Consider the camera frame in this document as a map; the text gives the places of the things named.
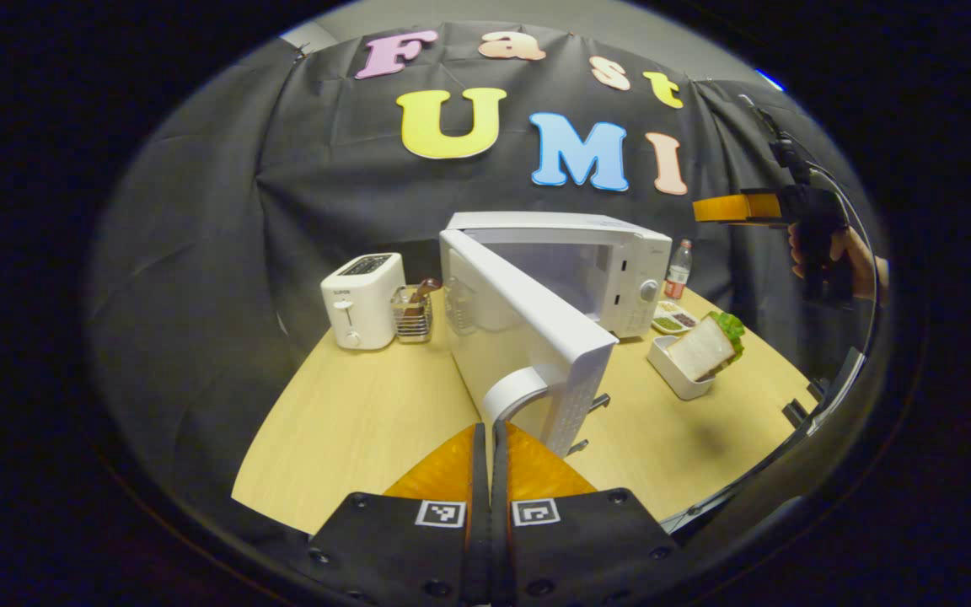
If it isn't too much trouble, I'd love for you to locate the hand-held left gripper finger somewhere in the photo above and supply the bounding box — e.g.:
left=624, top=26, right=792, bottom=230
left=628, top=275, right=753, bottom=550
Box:
left=492, top=422, right=680, bottom=607
left=308, top=422, right=491, bottom=607

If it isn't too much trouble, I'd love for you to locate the metal wire basket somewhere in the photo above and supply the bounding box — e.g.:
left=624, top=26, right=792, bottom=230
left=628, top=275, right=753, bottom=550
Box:
left=390, top=278, right=443, bottom=344

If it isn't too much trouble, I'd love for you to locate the white divided dish with beans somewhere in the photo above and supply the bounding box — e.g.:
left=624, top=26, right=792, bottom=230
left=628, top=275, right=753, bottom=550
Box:
left=651, top=300, right=700, bottom=336

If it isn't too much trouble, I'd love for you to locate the black backdrop cloth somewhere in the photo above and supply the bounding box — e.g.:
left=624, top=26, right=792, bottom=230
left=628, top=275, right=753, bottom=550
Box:
left=85, top=21, right=882, bottom=540

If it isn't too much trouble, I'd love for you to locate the clear plastic bottle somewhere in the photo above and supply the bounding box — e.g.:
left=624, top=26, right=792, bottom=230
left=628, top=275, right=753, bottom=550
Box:
left=665, top=239, right=694, bottom=301

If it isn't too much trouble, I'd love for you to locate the dark brown utensil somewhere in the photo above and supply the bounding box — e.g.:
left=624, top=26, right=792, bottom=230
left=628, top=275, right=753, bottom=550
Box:
left=408, top=278, right=443, bottom=317

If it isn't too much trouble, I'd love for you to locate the white rectangular tray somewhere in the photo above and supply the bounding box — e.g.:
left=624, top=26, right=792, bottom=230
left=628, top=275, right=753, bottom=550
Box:
left=646, top=335, right=716, bottom=401

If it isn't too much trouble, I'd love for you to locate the sandwich with lettuce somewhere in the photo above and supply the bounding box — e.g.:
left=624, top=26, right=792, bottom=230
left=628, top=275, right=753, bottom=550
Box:
left=667, top=310, right=746, bottom=382

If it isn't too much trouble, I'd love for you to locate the white toaster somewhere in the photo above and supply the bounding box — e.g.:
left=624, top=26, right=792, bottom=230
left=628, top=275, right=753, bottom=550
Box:
left=320, top=252, right=407, bottom=351

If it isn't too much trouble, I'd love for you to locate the white microwave oven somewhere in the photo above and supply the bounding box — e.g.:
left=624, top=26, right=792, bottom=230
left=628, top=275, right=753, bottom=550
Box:
left=439, top=211, right=673, bottom=460

